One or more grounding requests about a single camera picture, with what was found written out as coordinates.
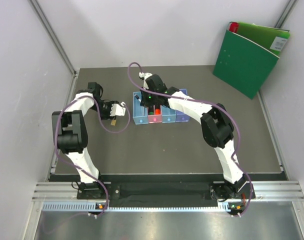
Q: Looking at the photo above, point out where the green ring binder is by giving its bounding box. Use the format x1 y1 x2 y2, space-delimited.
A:
213 21 280 99

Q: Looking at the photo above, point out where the green black highlighter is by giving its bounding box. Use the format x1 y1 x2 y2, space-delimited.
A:
148 107 154 116

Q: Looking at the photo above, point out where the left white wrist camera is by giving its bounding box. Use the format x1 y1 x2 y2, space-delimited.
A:
110 102 127 117

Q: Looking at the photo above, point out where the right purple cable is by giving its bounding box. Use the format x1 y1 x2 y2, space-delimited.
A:
127 61 255 218

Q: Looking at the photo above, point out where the grey slotted cable duct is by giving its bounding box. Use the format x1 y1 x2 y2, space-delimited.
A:
41 200 232 213

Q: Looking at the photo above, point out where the purple cable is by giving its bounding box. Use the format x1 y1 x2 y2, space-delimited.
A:
127 61 255 218
53 97 131 221

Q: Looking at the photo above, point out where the orange black highlighter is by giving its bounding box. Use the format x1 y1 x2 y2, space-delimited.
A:
154 108 161 115

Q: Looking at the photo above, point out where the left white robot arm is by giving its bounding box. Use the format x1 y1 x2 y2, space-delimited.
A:
51 82 126 199

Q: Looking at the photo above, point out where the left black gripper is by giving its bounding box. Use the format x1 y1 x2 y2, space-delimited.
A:
90 100 119 120

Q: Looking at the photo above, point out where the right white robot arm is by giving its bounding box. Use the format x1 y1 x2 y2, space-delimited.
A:
138 72 247 200

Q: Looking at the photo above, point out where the purple drawer bin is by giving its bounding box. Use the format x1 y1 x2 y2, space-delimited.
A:
175 88 190 123

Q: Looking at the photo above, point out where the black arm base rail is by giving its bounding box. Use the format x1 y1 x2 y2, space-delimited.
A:
76 173 256 208

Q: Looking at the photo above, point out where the pink drawer bin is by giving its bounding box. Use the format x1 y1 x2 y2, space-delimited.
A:
147 105 162 124

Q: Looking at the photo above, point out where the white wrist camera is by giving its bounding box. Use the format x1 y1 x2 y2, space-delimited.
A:
138 72 153 90
110 102 127 117

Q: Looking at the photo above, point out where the light blue drawer bin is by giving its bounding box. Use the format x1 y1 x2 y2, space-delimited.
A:
132 91 149 125

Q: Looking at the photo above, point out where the light green folder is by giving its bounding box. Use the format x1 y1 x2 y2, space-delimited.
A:
236 22 291 56

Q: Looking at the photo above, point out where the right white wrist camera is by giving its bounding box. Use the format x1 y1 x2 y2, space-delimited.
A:
138 72 153 90

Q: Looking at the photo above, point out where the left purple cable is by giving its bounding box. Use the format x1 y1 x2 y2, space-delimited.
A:
53 97 131 221

